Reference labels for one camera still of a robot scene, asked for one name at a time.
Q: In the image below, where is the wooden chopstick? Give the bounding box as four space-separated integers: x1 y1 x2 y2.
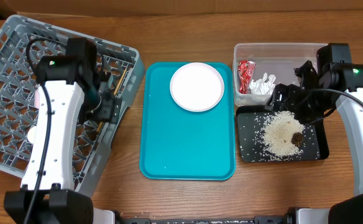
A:
96 122 104 133
114 69 127 97

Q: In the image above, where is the brown food scrap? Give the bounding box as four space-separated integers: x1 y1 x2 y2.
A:
291 133 304 147

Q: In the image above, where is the white rice pile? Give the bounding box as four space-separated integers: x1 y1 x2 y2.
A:
242 110 308 161

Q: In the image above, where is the white tissue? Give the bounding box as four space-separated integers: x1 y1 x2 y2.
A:
249 73 276 95

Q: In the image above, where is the red snack wrapper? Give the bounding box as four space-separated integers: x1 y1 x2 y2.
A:
237 60 256 94

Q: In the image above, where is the white paper cup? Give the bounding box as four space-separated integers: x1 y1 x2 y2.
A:
27 126 37 144

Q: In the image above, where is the white round plate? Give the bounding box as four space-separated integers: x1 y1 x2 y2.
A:
170 62 225 112

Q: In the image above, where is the pink bowl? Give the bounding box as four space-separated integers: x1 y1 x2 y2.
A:
34 90 40 109

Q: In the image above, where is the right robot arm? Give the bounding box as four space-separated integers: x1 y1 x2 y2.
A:
266 60 363 223

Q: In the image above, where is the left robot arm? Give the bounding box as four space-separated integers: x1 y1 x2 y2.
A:
4 55 118 223

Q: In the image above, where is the black food waste tray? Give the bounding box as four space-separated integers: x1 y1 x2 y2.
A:
236 105 329 162

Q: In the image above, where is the clear plastic waste bin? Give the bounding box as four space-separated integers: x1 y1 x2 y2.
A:
232 43 325 106

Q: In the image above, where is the grey plastic dishwasher rack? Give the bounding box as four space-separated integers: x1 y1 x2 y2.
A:
0 15 145 196

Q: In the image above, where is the teal plastic tray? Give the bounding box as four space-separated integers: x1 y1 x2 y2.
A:
140 62 236 180

